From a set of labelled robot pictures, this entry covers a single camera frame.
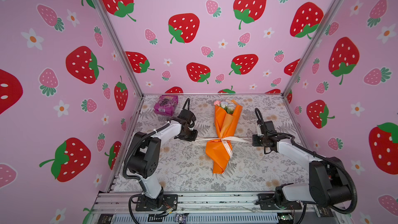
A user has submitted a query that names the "orange wrapping paper sheet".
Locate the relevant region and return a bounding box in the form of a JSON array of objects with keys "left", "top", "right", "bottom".
[{"left": 205, "top": 100, "right": 243, "bottom": 174}]

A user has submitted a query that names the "white printed ribbon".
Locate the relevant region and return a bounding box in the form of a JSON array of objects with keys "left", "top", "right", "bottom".
[{"left": 195, "top": 136, "right": 251, "bottom": 158}]

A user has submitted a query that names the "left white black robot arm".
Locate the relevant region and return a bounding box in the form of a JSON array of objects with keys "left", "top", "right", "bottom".
[{"left": 122, "top": 109, "right": 198, "bottom": 208}]

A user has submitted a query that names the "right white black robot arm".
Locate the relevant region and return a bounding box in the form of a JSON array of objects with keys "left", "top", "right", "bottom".
[{"left": 252, "top": 120, "right": 358, "bottom": 214}]

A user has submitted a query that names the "purple snack packet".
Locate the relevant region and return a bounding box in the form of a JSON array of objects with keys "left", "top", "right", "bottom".
[{"left": 154, "top": 95, "right": 178, "bottom": 117}]

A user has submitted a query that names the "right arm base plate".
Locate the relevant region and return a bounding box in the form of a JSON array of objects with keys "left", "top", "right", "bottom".
[{"left": 255, "top": 193, "right": 302, "bottom": 210}]

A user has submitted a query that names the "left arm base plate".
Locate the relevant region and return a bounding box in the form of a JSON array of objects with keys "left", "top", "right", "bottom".
[{"left": 135, "top": 194, "right": 178, "bottom": 212}]

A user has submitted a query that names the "aluminium frame rail base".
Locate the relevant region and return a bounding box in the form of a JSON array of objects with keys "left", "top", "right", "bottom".
[{"left": 86, "top": 191, "right": 353, "bottom": 224}]

